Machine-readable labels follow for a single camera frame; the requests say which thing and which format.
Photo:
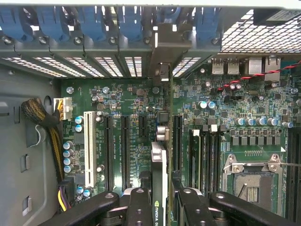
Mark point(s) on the black short expansion slot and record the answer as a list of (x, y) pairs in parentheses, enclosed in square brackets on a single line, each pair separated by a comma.
[(142, 127)]

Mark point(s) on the white expansion slot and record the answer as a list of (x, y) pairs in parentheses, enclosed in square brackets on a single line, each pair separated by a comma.
[(89, 146)]

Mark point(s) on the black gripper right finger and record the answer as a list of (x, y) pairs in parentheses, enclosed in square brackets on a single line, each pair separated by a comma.
[(195, 209)]

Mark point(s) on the silver network port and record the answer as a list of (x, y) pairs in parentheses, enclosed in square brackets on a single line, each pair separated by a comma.
[(272, 64)]

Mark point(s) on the black ram slot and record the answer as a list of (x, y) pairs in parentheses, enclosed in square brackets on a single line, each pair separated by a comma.
[(291, 174), (298, 174), (213, 160), (205, 160), (220, 150)]

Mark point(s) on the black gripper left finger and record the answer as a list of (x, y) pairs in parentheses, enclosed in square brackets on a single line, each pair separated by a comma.
[(138, 207)]

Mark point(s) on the black long expansion slot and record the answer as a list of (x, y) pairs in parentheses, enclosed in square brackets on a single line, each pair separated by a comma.
[(178, 143), (108, 153), (125, 153)]

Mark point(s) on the silver square port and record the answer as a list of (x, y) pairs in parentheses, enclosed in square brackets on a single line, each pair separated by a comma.
[(255, 66)]

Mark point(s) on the thin metal locking lever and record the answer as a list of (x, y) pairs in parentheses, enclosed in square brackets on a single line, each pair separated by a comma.
[(291, 164)]

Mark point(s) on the blue slot clip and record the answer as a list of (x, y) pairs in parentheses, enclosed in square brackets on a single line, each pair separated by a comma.
[(13, 23), (129, 23), (207, 23), (168, 14), (92, 23), (53, 23)]

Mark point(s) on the silver usb port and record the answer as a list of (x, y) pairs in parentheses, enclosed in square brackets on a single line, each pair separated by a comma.
[(233, 67), (218, 67)]

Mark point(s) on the white power connector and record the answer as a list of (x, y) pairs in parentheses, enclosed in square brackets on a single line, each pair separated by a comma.
[(63, 108)]

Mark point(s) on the silver cpu socket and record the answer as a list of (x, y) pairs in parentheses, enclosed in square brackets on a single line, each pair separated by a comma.
[(254, 188)]

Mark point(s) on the green motherboard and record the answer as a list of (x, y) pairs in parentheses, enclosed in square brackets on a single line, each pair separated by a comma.
[(131, 94)]

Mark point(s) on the black open pc case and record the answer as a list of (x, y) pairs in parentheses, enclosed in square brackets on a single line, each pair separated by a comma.
[(70, 49)]

